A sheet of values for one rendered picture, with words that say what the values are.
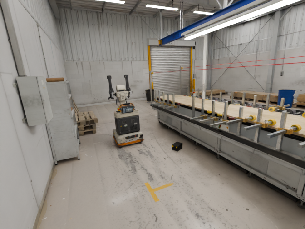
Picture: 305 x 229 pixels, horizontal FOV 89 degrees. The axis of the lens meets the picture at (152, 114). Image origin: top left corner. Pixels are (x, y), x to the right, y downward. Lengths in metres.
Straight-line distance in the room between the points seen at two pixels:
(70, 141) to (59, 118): 0.50
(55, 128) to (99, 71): 6.66
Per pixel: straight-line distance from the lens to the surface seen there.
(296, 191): 2.70
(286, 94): 8.18
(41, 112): 2.41
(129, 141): 3.70
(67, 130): 3.38
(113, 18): 10.28
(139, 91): 10.20
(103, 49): 9.80
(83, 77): 9.59
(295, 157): 2.22
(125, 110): 3.50
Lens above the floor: 1.61
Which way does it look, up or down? 15 degrees down
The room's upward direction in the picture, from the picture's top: 3 degrees counter-clockwise
